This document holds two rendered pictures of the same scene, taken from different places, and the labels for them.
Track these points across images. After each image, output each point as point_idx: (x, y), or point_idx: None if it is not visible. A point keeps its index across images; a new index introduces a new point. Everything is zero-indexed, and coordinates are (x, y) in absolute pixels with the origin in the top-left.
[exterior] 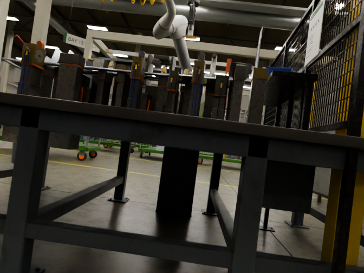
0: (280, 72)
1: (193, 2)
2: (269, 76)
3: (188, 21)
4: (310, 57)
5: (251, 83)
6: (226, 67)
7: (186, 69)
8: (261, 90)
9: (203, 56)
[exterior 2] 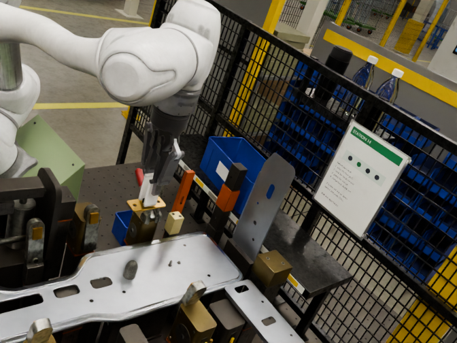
0: (317, 292)
1: (177, 137)
2: (289, 276)
3: (158, 185)
4: (334, 209)
5: (256, 280)
6: (182, 190)
7: (93, 209)
8: (271, 297)
9: (202, 292)
